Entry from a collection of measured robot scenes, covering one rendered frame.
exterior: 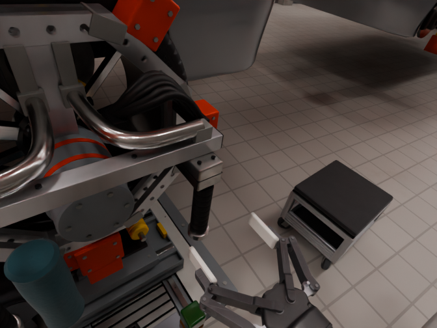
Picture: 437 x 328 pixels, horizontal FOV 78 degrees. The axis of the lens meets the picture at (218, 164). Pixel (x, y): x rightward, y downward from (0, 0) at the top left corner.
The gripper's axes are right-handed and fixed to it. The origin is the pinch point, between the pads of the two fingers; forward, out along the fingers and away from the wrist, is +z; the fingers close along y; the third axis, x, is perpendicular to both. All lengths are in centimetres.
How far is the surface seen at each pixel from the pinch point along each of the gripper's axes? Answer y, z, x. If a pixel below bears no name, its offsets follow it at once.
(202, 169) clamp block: -1.8, 6.7, 11.8
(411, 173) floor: 204, 6, -83
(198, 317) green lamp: -6.9, -4.1, -17.1
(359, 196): 97, 6, -49
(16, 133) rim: -24.3, 38.9, 5.2
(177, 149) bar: -4.7, 9.7, 14.9
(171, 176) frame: 5.1, 28.7, -11.7
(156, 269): 1, 33, -68
